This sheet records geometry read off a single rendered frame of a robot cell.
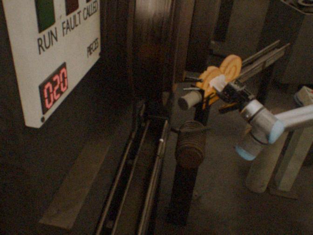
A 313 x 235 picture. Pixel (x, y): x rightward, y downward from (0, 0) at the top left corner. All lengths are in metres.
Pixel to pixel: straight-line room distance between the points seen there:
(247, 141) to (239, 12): 2.34
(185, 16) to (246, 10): 2.87
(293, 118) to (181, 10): 0.89
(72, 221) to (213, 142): 1.75
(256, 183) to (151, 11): 1.46
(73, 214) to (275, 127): 0.89
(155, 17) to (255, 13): 2.93
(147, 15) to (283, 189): 1.60
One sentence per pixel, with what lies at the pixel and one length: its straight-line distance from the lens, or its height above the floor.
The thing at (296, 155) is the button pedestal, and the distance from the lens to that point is 1.85.
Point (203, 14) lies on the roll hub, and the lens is 0.66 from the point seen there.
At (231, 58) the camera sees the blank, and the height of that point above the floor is 0.80.
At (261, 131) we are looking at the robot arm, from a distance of 1.27.
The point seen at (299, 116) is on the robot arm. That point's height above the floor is 0.67.
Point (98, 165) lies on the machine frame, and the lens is 0.65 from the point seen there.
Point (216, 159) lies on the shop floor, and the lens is 2.08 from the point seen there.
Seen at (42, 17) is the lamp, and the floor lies 1.20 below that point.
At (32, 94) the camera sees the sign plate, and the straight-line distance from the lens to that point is 0.41.
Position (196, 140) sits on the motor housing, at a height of 0.53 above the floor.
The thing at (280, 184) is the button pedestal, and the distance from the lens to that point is 1.98.
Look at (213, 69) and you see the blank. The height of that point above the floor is 0.78.
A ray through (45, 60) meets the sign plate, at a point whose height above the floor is 1.14.
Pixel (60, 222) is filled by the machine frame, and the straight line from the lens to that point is 0.56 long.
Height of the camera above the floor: 1.31
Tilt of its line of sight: 34 degrees down
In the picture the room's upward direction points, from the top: 6 degrees clockwise
